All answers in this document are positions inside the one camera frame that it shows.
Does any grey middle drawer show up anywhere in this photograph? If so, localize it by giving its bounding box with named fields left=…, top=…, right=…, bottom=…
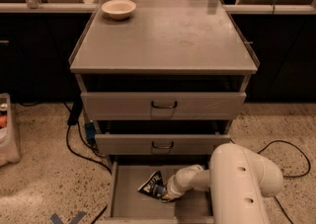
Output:
left=95, top=134, right=230, bottom=155

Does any blue power adapter box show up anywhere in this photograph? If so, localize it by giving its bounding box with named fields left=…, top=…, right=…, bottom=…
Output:
left=84, top=122, right=96, bottom=142

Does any blue chip bag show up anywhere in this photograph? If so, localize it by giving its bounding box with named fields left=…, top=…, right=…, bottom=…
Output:
left=137, top=171, right=167, bottom=200

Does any clear plastic bin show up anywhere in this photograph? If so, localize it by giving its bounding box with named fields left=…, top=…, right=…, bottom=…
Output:
left=0, top=93, right=21, bottom=166

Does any white ceramic bowl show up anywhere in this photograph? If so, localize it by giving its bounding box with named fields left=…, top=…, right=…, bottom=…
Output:
left=102, top=0, right=136, bottom=21

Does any grey bottom drawer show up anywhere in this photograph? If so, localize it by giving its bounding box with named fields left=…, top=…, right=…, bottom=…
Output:
left=96, top=160, right=214, bottom=224

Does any black cable floor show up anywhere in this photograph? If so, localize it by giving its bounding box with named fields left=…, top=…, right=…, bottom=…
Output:
left=257, top=139, right=312, bottom=224
left=62, top=101, right=113, bottom=224

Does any grey drawer cabinet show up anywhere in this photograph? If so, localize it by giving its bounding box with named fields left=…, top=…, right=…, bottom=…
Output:
left=68, top=0, right=261, bottom=224

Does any black top drawer handle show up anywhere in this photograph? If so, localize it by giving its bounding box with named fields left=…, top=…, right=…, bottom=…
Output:
left=151, top=101, right=178, bottom=110

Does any black cable right floor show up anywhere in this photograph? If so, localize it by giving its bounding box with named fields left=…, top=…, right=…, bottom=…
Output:
left=257, top=139, right=312, bottom=224

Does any black middle drawer handle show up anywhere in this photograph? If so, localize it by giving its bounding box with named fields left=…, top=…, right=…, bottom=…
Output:
left=151, top=141, right=174, bottom=150

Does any black cable left floor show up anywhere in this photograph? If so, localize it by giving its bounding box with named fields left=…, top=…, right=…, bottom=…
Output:
left=62, top=101, right=113, bottom=224

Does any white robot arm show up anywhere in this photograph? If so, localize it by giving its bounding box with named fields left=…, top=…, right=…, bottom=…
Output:
left=163, top=143, right=283, bottom=224

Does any black drawer handle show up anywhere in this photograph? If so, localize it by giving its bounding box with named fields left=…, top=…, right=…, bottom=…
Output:
left=151, top=141, right=174, bottom=150
left=151, top=101, right=178, bottom=110

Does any grey drawer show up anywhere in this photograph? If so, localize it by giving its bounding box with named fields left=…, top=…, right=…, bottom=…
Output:
left=96, top=160, right=214, bottom=224
left=95, top=134, right=230, bottom=155
left=81, top=92, right=246, bottom=120

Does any black power plug block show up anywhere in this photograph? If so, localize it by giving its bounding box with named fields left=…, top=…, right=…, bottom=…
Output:
left=67, top=100, right=83, bottom=125

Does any grey top drawer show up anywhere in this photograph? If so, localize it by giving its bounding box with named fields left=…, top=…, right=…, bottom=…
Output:
left=81, top=92, right=246, bottom=120

